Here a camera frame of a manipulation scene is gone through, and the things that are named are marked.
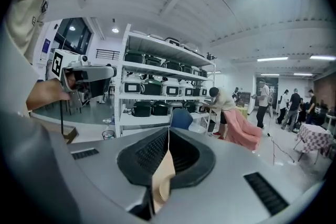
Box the dark window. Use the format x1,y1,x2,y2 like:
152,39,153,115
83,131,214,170
54,17,93,56

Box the blue wall poster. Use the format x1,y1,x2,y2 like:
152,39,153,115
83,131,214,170
41,38,51,54

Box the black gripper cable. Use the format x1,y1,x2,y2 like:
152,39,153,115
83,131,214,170
59,99,65,140

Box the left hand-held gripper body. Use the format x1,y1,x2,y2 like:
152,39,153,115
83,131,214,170
51,48,91,108

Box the white metal shelving rack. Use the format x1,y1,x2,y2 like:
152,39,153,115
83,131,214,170
114,24,217,138

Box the beige checked tablecloth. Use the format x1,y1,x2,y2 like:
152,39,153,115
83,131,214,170
151,151,176,215

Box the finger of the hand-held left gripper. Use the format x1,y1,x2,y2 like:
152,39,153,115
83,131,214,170
86,66,118,99

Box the purple checked covered table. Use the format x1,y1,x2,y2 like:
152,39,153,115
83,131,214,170
293,123,333,163

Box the person's beige shirt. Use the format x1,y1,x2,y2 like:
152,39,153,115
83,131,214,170
5,0,53,66

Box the person's left hand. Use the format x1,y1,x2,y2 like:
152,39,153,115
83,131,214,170
51,73,78,102

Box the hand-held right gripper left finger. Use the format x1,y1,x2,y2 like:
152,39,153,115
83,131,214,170
67,126,169,220

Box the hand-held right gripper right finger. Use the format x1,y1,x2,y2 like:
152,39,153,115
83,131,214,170
154,127,302,224

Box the pink covered chair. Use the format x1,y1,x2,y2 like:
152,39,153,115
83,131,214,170
223,109,263,152

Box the yellow covered table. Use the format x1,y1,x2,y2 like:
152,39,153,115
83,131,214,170
235,105,249,118

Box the person's left forearm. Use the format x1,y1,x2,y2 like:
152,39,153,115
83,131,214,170
25,79,57,111

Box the wire waste bin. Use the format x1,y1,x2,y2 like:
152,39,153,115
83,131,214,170
101,130,116,141

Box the blue chair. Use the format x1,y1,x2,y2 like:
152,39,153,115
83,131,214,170
170,108,194,131

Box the black railing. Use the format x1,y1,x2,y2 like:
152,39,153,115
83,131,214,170
96,49,121,60

